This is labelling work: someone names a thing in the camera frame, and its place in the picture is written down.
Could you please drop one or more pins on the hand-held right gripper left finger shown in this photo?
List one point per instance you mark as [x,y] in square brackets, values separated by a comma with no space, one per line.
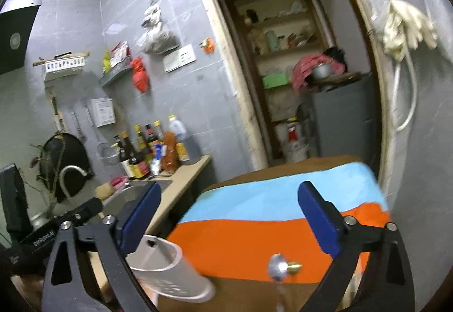
[141,216]

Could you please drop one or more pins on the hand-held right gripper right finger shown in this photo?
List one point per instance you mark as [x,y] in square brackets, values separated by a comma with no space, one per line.
[318,220]

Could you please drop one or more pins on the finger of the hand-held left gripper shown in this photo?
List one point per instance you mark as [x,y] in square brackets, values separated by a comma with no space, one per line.
[88,209]

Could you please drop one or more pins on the white utensil holder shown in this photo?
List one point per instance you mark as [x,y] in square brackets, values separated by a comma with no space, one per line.
[166,273]

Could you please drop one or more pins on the silver metal utensil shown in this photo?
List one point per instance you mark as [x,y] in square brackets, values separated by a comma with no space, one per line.
[277,266]

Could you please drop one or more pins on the yellow sponge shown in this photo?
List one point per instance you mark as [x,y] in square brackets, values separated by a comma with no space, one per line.
[104,191]

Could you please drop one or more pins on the stainless steel sink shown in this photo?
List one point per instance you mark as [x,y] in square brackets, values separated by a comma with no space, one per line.
[131,191]

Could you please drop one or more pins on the pink soap dish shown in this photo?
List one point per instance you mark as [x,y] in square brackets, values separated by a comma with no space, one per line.
[119,182]

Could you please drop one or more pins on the metal faucet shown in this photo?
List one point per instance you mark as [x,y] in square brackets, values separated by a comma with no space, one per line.
[70,169]

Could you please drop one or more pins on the cluster of dark sauce bottles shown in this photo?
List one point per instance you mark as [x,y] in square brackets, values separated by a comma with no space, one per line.
[136,163]

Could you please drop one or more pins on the black wok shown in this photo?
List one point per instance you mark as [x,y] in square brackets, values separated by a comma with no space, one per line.
[53,159]

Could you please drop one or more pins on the metal mesh strainer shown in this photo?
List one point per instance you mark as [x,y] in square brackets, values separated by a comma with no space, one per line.
[108,154]

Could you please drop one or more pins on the blue white salt bag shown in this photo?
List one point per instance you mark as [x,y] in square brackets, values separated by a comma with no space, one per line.
[157,159]

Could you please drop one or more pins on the beige kitchen counter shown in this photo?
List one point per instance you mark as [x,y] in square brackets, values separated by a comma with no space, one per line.
[184,174]

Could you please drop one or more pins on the red chili powder bag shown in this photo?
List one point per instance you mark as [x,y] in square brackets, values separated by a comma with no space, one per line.
[170,156]

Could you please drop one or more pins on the blue orange striped cloth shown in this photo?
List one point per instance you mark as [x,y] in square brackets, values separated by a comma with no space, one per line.
[247,223]

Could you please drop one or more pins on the red white bottle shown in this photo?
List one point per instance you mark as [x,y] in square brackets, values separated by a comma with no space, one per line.
[295,145]

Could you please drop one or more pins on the hanging metal utensil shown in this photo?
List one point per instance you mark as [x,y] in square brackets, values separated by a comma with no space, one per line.
[76,124]

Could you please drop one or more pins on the large oil jug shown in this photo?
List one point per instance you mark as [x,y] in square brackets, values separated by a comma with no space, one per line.
[178,135]

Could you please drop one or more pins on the white grater basket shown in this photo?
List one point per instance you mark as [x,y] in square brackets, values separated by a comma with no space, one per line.
[102,113]

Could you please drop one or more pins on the grey metal cabinet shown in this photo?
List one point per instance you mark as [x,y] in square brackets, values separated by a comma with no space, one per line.
[339,117]

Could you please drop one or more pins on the red plastic bag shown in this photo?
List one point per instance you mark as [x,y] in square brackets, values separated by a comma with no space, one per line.
[140,76]

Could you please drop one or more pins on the white plastic basket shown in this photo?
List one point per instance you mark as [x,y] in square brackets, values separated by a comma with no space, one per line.
[65,65]

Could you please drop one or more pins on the green box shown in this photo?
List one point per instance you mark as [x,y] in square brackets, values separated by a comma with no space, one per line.
[274,80]

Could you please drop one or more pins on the small metal pot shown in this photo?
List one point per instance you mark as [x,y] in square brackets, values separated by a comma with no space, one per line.
[321,72]

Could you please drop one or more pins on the yellow seasoning packet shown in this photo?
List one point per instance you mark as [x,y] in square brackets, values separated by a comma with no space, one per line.
[106,62]

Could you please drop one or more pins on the pink cloth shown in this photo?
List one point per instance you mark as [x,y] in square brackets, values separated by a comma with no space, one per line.
[302,67]

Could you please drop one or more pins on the red white seasoning packet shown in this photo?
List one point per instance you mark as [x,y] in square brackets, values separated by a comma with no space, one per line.
[119,53]

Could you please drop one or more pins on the clear bag of dried goods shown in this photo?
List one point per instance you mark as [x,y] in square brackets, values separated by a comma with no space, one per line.
[157,37]

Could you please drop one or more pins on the green jar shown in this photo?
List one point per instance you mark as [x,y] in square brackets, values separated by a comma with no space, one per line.
[272,41]

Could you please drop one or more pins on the wooden shelf unit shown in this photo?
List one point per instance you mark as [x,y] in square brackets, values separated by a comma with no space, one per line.
[283,18]

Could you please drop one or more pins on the cream rubber gloves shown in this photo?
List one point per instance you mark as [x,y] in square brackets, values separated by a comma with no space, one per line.
[400,28]

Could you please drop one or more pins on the metal wall shelf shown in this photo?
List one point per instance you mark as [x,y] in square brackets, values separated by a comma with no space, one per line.
[115,77]

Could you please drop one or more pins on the white wall switch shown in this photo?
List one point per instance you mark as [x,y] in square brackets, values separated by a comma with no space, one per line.
[172,61]

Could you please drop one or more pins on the white wall socket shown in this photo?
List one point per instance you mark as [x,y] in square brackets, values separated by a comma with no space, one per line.
[187,54]

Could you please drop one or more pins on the wooden door frame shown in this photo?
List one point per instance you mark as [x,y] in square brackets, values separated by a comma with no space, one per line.
[226,67]

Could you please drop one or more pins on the orange wall hook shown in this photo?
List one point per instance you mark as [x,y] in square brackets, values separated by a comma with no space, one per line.
[208,45]

